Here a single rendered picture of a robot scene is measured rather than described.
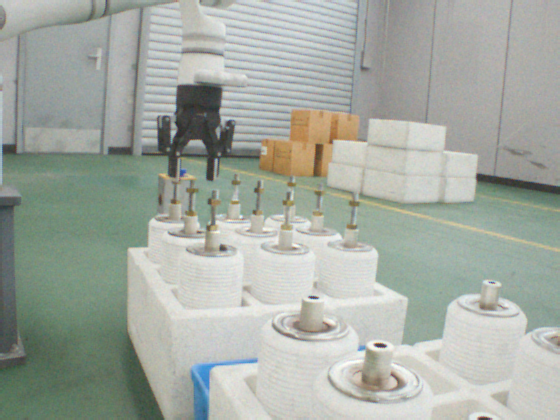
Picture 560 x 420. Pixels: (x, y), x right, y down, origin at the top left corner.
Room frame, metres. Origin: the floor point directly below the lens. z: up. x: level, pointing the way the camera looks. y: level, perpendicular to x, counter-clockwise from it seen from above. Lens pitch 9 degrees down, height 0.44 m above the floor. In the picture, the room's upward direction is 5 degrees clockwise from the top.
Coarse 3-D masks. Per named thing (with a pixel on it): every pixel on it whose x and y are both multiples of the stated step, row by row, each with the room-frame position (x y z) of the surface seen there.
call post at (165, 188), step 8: (160, 176) 1.14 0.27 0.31; (160, 184) 1.13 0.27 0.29; (168, 184) 1.10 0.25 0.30; (184, 184) 1.11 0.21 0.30; (160, 192) 1.13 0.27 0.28; (168, 192) 1.10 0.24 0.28; (184, 192) 1.11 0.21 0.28; (168, 200) 1.10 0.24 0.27; (184, 200) 1.12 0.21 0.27; (160, 208) 1.12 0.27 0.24; (168, 208) 1.10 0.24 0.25; (184, 208) 1.12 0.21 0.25
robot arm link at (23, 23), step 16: (0, 0) 0.81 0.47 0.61; (16, 0) 0.83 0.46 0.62; (32, 0) 0.85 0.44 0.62; (48, 0) 0.87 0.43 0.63; (64, 0) 0.90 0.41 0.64; (80, 0) 0.92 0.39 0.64; (96, 0) 0.95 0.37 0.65; (0, 16) 0.81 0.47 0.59; (16, 16) 0.83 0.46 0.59; (32, 16) 0.85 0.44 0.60; (48, 16) 0.88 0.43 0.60; (64, 16) 0.91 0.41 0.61; (80, 16) 0.94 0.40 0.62; (96, 16) 0.98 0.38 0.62; (0, 32) 0.81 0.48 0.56; (16, 32) 0.84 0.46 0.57
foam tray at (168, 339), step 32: (128, 256) 0.99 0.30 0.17; (128, 288) 0.99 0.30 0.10; (160, 288) 0.77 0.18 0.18; (384, 288) 0.87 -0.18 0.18; (128, 320) 0.99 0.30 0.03; (160, 320) 0.71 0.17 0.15; (192, 320) 0.67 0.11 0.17; (224, 320) 0.68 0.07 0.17; (256, 320) 0.71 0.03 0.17; (352, 320) 0.77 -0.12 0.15; (384, 320) 0.80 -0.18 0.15; (160, 352) 0.71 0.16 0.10; (192, 352) 0.67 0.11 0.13; (224, 352) 0.69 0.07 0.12; (256, 352) 0.71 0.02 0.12; (160, 384) 0.71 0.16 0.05; (192, 384) 0.67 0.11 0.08; (192, 416) 0.67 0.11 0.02
